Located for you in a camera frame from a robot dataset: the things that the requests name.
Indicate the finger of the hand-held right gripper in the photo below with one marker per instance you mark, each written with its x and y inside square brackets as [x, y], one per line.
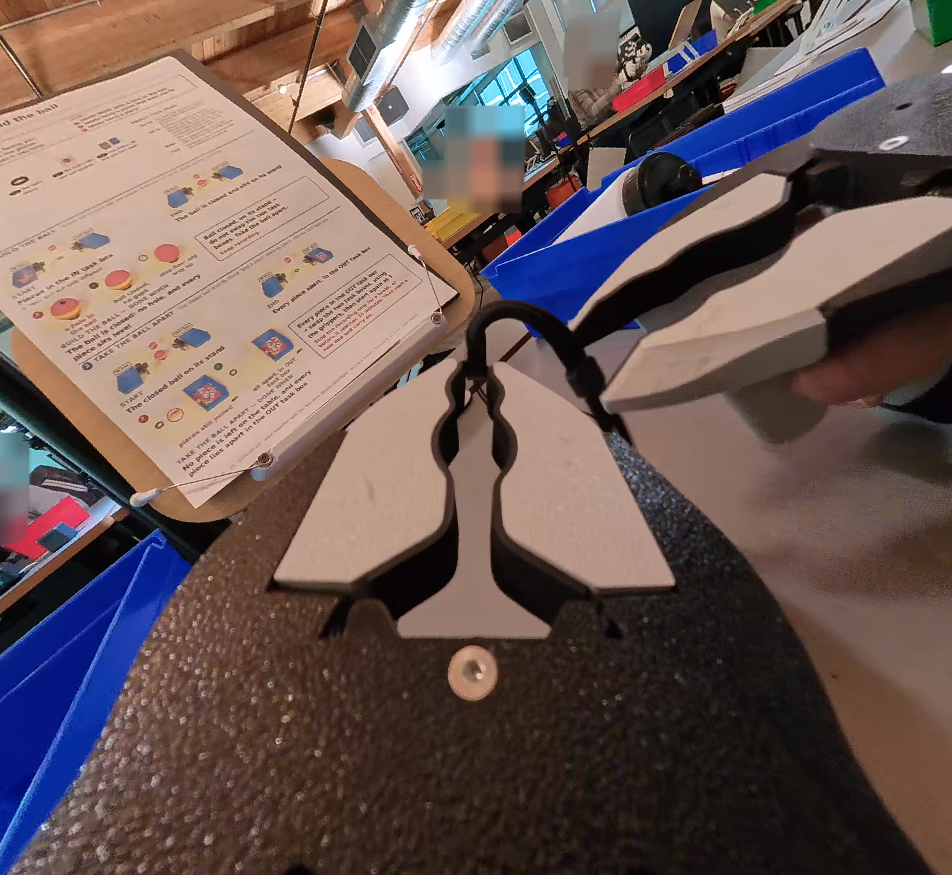
[781, 294]
[699, 235]

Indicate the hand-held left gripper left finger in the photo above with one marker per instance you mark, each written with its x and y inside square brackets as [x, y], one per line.
[364, 510]

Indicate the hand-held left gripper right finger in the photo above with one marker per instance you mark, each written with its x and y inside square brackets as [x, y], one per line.
[580, 510]

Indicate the blue plastic bin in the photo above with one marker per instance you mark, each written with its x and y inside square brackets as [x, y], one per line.
[59, 667]
[535, 272]

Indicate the person's right hand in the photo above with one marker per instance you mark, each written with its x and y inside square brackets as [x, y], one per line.
[877, 376]

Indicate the white bottle black cap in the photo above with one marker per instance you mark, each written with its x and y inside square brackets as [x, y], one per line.
[662, 183]

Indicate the orange crate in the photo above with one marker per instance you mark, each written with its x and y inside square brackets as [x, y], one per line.
[564, 192]

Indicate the small red bin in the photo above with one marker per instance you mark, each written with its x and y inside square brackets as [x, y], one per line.
[639, 90]

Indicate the wooden desk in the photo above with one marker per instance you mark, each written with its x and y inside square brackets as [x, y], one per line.
[736, 38]

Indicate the small blue bin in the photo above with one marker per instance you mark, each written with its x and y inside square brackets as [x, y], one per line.
[692, 50]

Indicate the yellow plastic bin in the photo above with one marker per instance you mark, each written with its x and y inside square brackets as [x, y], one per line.
[454, 224]

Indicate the instruction board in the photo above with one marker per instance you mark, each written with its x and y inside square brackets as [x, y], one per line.
[186, 257]

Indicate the red plastic bin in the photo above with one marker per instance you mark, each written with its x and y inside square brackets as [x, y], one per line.
[52, 525]

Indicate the black wall speaker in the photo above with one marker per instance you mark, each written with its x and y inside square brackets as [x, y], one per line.
[393, 103]

